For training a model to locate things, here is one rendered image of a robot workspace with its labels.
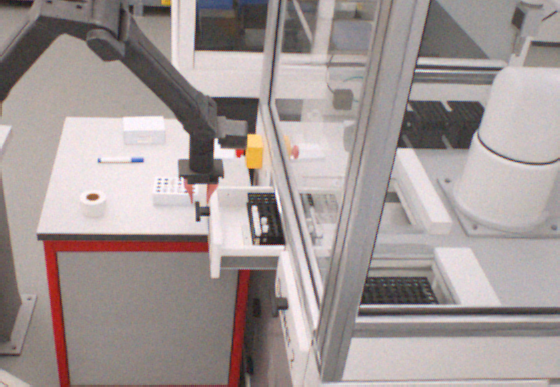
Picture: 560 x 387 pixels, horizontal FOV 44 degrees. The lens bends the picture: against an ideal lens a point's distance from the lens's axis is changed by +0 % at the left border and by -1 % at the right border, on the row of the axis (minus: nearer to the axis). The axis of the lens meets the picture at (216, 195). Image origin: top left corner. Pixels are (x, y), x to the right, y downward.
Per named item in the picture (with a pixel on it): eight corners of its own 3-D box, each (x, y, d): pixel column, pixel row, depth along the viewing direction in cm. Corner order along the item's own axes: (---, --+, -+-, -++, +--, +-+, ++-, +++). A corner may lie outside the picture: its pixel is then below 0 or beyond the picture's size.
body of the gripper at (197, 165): (224, 181, 155) (226, 152, 151) (178, 181, 154) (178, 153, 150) (221, 165, 160) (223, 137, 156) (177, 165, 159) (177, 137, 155)
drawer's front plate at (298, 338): (293, 388, 135) (300, 349, 128) (274, 286, 158) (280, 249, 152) (302, 388, 135) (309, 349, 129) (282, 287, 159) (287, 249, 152)
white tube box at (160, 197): (152, 204, 192) (152, 193, 190) (154, 187, 199) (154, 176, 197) (197, 206, 193) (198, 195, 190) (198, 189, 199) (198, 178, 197)
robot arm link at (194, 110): (83, -14, 114) (76, 42, 110) (112, -23, 111) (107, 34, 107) (197, 105, 150) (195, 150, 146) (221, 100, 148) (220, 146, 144)
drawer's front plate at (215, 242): (211, 279, 159) (213, 241, 153) (205, 205, 183) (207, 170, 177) (218, 279, 160) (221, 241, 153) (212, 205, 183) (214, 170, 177)
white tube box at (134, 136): (124, 145, 217) (123, 130, 214) (123, 131, 224) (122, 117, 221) (164, 143, 219) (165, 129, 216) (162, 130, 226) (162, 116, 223)
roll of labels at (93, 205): (108, 202, 192) (107, 190, 190) (104, 217, 186) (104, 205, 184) (82, 201, 192) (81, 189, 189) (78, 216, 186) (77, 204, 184)
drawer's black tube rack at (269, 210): (252, 257, 164) (254, 236, 160) (245, 213, 178) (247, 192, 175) (344, 258, 166) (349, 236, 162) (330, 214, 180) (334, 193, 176)
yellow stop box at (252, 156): (243, 168, 195) (245, 146, 191) (241, 155, 201) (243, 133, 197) (261, 169, 195) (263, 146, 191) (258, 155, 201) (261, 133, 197)
